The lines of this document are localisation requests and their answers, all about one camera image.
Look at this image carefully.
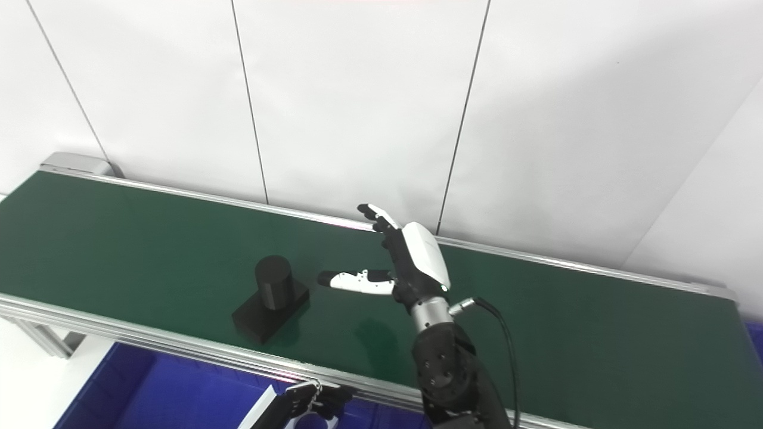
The black cylinder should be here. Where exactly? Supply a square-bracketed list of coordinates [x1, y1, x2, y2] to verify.
[231, 255, 311, 346]

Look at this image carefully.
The blue plastic bin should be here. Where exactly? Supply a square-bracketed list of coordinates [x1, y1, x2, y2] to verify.
[54, 342, 431, 429]
[744, 322, 763, 364]

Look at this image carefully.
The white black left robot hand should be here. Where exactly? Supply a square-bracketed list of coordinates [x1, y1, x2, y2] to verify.
[238, 381, 358, 429]

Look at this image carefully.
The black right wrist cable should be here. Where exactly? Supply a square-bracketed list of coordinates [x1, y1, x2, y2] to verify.
[450, 297, 523, 429]

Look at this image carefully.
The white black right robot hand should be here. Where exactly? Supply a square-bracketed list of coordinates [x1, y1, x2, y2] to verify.
[318, 204, 452, 312]

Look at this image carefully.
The white square plate with hole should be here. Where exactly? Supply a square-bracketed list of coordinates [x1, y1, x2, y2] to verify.
[285, 414, 342, 429]

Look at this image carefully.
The aluminium conveyor leg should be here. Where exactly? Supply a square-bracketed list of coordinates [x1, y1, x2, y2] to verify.
[11, 318, 85, 359]

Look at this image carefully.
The green conveyor belt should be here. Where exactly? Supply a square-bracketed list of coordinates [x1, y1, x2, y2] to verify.
[0, 152, 763, 429]

